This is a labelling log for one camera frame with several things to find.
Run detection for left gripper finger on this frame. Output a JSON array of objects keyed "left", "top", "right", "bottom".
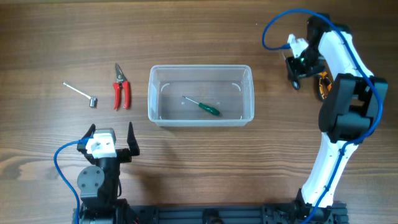
[
  {"left": 127, "top": 122, "right": 140, "bottom": 156},
  {"left": 82, "top": 124, "right": 96, "bottom": 139}
]

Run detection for black red screwdriver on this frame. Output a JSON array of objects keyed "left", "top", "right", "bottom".
[{"left": 284, "top": 56, "right": 300, "bottom": 90}]

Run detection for green handled screwdriver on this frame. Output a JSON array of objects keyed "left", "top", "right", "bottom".
[{"left": 182, "top": 96, "right": 221, "bottom": 116}]

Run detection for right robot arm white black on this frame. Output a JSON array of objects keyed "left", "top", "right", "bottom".
[{"left": 285, "top": 14, "right": 388, "bottom": 208}]

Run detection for clear plastic container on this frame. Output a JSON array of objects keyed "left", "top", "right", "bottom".
[{"left": 147, "top": 65, "right": 254, "bottom": 127}]

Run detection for silver socket wrench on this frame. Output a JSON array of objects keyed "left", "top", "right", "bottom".
[{"left": 63, "top": 82, "right": 97, "bottom": 108}]

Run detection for orange black pliers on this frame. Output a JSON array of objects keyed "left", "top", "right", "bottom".
[{"left": 317, "top": 72, "right": 332, "bottom": 101}]

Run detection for left blue cable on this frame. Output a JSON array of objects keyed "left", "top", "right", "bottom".
[{"left": 53, "top": 138, "right": 93, "bottom": 224}]

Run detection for blue cable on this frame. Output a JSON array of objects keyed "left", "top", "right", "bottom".
[
  {"left": 53, "top": 138, "right": 93, "bottom": 224},
  {"left": 261, "top": 8, "right": 384, "bottom": 224}
]

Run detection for red handled pruning shears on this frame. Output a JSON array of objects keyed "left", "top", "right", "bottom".
[{"left": 113, "top": 63, "right": 131, "bottom": 110}]

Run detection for right blue cable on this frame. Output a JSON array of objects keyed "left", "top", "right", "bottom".
[{"left": 261, "top": 8, "right": 384, "bottom": 224}]

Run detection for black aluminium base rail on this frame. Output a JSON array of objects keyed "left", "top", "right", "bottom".
[{"left": 78, "top": 203, "right": 349, "bottom": 224}]

